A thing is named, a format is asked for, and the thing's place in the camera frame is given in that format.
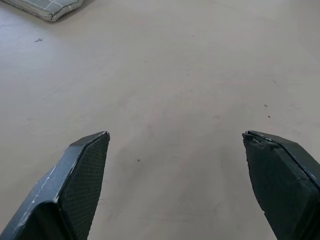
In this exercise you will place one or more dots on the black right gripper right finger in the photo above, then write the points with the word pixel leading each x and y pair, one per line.
pixel 282 190

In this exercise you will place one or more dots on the grey checked cloth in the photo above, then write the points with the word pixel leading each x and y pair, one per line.
pixel 47 7

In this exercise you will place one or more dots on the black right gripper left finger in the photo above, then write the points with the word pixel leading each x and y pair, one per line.
pixel 67 190

